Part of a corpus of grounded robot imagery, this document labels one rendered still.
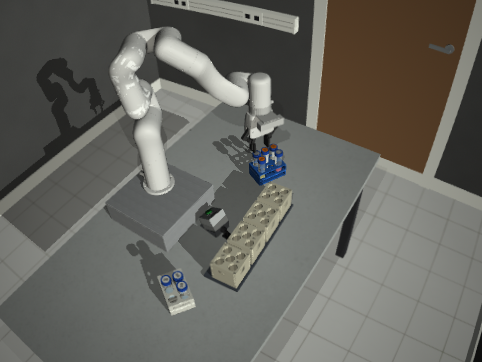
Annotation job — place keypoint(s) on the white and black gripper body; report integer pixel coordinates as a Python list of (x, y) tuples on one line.
[(251, 125)]

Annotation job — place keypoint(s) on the white tube rack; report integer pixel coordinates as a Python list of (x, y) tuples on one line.
[(176, 304)]

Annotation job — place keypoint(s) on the blue tube rack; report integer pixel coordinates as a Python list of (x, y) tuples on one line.
[(270, 172)]

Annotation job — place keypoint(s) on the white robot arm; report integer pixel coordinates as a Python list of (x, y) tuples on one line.
[(169, 49)]

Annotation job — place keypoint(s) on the beige bucket adapter with holes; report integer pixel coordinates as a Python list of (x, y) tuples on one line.
[(271, 196)]

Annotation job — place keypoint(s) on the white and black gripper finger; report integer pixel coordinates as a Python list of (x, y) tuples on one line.
[(249, 140), (268, 136)]

